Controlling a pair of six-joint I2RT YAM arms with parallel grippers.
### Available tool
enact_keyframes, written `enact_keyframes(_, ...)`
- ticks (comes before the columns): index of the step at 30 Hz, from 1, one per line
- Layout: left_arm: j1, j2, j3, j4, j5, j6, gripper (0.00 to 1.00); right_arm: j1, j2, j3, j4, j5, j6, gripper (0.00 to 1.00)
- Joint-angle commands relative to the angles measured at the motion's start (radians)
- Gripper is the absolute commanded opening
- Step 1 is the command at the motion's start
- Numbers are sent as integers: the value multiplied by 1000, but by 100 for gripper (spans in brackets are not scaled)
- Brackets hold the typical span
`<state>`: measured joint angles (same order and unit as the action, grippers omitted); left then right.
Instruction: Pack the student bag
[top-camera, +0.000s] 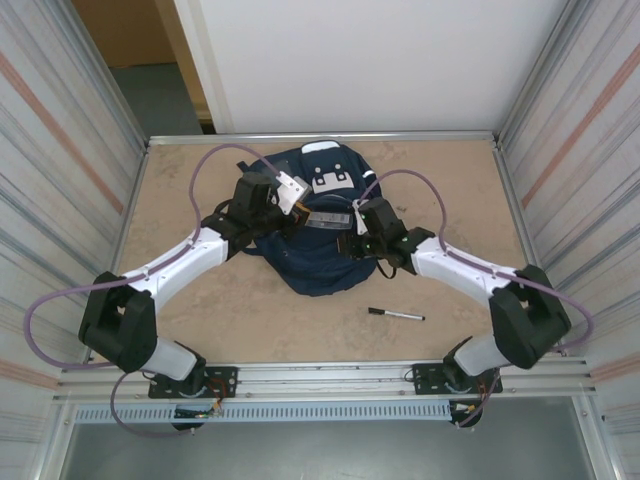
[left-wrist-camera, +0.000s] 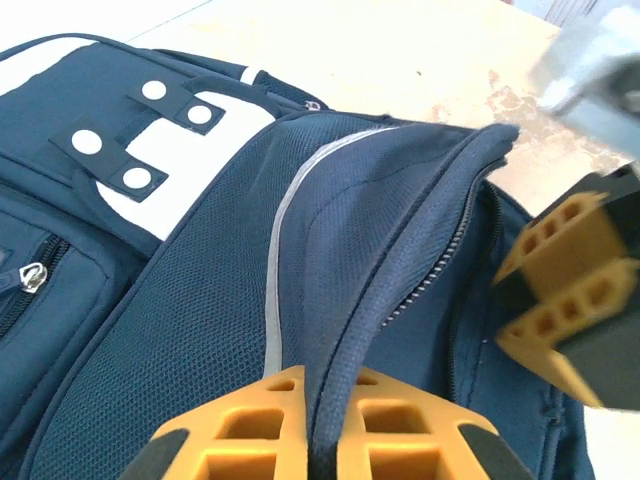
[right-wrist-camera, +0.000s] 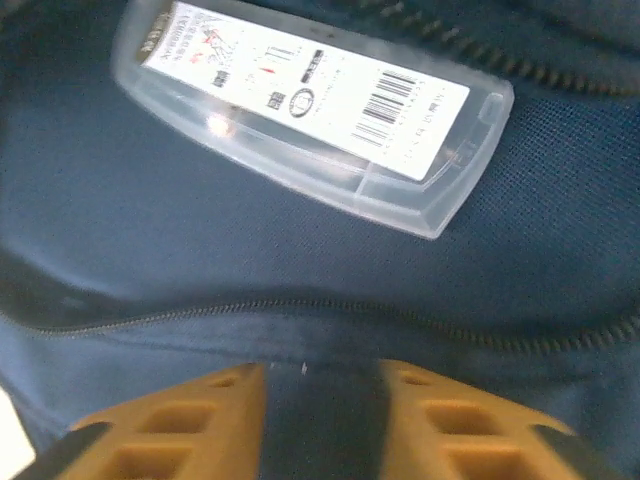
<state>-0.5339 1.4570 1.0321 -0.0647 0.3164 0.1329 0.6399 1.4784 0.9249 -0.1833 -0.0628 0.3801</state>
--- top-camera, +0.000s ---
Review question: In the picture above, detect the brown wooden door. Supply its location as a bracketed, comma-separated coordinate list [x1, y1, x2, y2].
[72, 0, 214, 121]

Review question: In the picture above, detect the wide aluminium base rail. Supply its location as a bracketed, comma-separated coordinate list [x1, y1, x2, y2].
[54, 357, 601, 406]

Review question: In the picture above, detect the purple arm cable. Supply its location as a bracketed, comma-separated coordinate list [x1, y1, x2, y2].
[354, 168, 596, 429]
[24, 143, 281, 437]

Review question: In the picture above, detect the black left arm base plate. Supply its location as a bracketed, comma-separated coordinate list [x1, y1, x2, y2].
[148, 365, 239, 400]

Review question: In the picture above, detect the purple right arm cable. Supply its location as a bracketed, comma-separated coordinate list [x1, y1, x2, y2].
[354, 168, 596, 429]

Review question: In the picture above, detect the black marker pen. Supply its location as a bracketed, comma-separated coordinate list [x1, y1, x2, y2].
[368, 307, 427, 322]

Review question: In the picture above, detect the navy blue backpack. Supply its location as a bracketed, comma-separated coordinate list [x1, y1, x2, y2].
[234, 140, 379, 297]

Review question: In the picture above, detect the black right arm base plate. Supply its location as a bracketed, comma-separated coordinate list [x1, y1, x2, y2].
[409, 362, 504, 396]

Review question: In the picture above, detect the clear plastic labelled pack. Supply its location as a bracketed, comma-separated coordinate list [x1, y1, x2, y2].
[302, 209, 351, 232]

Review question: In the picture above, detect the slotted grey cable duct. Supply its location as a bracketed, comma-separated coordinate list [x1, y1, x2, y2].
[73, 402, 451, 425]

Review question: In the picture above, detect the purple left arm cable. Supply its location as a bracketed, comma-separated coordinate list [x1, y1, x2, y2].
[24, 143, 281, 437]

